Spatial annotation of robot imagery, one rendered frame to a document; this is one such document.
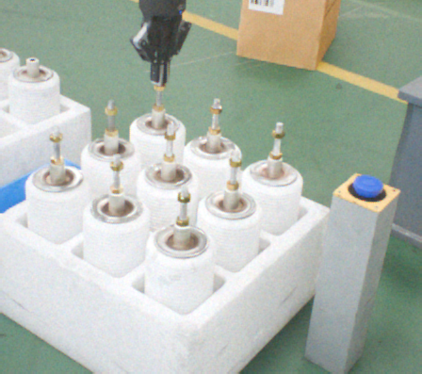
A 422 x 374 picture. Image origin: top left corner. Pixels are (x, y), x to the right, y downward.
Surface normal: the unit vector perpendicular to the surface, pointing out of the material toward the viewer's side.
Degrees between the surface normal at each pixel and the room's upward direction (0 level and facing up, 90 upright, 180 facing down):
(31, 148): 90
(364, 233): 90
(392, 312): 0
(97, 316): 90
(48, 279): 90
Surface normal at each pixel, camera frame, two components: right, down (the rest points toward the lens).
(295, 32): -0.36, 0.46
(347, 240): -0.59, 0.38
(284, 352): 0.07, -0.85
